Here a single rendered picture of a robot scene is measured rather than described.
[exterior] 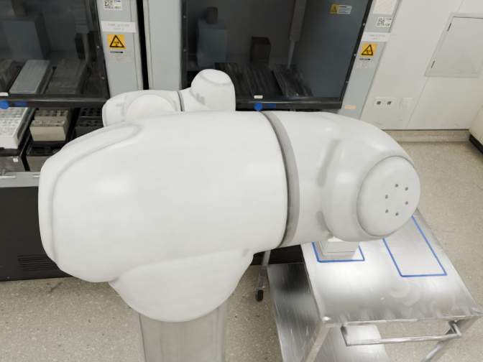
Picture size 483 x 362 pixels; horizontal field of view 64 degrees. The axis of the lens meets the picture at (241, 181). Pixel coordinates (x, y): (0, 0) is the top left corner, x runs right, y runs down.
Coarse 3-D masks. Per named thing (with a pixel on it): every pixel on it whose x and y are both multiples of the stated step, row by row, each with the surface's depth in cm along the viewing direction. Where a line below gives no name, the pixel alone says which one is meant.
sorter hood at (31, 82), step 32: (0, 0) 109; (32, 0) 110; (64, 0) 112; (0, 32) 115; (32, 32) 116; (64, 32) 118; (96, 32) 118; (0, 64) 121; (32, 64) 122; (64, 64) 124; (96, 64) 125; (0, 96) 128; (32, 96) 130; (64, 96) 131; (96, 96) 133
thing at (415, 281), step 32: (416, 224) 127; (320, 256) 113; (352, 256) 114; (384, 256) 115; (416, 256) 116; (256, 288) 188; (288, 288) 167; (320, 288) 105; (352, 288) 106; (384, 288) 107; (416, 288) 108; (448, 288) 109; (288, 320) 156; (320, 320) 99; (352, 320) 98; (384, 320) 99; (416, 320) 101; (288, 352) 146; (320, 352) 147; (352, 352) 148; (384, 352) 150
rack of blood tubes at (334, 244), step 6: (330, 240) 110; (336, 240) 110; (324, 246) 112; (330, 246) 111; (336, 246) 111; (342, 246) 112; (348, 246) 112; (354, 246) 112; (324, 252) 113; (342, 252) 113; (348, 252) 114; (354, 252) 114
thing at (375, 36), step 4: (364, 32) 133; (368, 32) 133; (372, 32) 133; (376, 32) 133; (380, 32) 134; (364, 36) 134; (368, 36) 134; (372, 36) 134; (376, 36) 134; (380, 36) 134; (384, 36) 135; (388, 36) 135; (364, 40) 135; (368, 40) 135; (372, 40) 135; (376, 40) 135; (380, 40) 136; (384, 40) 136
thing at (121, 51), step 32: (96, 0) 115; (128, 0) 115; (128, 32) 122; (128, 64) 128; (0, 192) 145; (32, 192) 147; (0, 224) 155; (32, 224) 158; (0, 256) 168; (32, 256) 171
